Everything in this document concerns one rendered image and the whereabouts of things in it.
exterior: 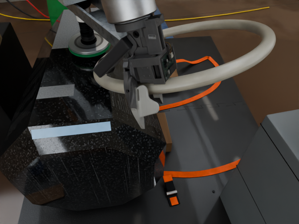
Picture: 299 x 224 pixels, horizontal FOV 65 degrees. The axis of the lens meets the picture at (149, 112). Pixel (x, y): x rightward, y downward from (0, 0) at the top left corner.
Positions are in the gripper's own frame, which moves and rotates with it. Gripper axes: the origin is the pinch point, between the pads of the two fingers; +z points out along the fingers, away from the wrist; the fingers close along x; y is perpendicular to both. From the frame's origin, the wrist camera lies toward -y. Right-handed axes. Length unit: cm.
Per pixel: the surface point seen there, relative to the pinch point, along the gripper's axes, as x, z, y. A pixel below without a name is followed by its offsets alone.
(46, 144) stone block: 6, 22, -56
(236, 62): 7.5, -7.5, 18.0
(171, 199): 48, 102, -33
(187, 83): 0.5, -6.6, 9.9
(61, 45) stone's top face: 57, -4, -82
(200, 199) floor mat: 57, 108, -17
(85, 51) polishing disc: 50, -1, -60
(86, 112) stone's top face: 22, 17, -45
